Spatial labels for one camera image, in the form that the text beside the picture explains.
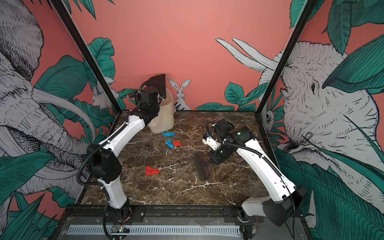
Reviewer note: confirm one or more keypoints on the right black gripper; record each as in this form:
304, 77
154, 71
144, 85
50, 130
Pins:
213, 154

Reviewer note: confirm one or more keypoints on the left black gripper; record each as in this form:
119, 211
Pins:
136, 96

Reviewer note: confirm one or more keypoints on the brown hand brush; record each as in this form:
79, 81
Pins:
202, 166

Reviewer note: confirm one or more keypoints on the dark brown dustpan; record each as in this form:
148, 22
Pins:
159, 82

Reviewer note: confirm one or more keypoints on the blue paper scrap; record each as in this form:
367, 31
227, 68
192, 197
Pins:
168, 134
169, 143

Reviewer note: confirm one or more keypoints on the red paper scrap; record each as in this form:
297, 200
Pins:
151, 171
177, 143

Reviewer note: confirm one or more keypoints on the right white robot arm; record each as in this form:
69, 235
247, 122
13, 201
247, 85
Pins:
284, 196

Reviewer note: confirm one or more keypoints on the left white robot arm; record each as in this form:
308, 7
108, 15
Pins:
103, 158

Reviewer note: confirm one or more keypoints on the cream bin with plastic liner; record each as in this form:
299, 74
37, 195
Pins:
165, 119

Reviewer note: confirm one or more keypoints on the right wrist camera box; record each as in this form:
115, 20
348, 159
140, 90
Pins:
209, 141

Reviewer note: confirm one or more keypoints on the white slotted cable duct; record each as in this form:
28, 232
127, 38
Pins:
155, 230

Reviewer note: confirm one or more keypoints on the left black frame post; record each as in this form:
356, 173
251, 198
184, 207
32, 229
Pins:
64, 15

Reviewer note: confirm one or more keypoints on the black frame post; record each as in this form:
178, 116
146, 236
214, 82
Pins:
64, 15
301, 22

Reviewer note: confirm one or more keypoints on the black front mounting rail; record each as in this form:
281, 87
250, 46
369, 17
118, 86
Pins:
139, 212

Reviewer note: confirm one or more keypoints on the right black frame post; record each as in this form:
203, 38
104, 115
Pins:
301, 22

